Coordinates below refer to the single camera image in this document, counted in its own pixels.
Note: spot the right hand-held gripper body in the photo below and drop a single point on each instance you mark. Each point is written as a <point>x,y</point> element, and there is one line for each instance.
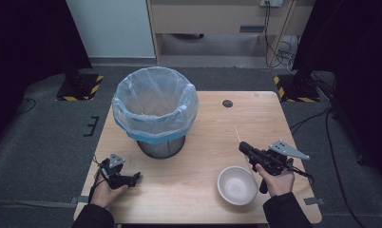
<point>274,160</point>

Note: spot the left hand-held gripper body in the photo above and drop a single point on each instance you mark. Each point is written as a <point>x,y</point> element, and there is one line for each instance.
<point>114,177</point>

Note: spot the wooden chopstick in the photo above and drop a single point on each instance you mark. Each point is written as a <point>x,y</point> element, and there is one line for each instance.
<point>237,134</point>

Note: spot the black mesh trash bin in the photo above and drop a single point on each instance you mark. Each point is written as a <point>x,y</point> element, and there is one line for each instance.
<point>160,149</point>

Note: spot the white disposable bowl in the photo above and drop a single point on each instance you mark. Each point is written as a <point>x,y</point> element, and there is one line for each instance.
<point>230,190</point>

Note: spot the translucent blue trash bag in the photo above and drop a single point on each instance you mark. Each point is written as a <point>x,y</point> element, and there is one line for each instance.
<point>154,126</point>

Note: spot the person's left hand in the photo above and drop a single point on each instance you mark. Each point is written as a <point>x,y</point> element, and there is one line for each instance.
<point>105,196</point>

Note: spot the person's right hand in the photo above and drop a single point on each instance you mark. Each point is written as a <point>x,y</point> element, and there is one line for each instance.
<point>279,183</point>

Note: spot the grey tape strip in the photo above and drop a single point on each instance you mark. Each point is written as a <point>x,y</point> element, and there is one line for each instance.
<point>314,201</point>
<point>80,199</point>

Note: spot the dark round table grommet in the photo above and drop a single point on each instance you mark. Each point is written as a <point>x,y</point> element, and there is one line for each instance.
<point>227,103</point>

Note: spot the black stand with striped base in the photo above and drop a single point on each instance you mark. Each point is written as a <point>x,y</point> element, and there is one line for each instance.
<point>80,90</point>
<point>298,91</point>

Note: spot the black curtain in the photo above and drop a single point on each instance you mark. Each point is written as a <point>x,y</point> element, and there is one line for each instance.
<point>357,63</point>
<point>27,47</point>

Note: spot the light wooden desk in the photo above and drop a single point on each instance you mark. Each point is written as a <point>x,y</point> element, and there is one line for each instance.
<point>211,19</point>

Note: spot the white power strip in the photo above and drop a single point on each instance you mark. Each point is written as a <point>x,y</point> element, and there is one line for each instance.
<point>271,2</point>

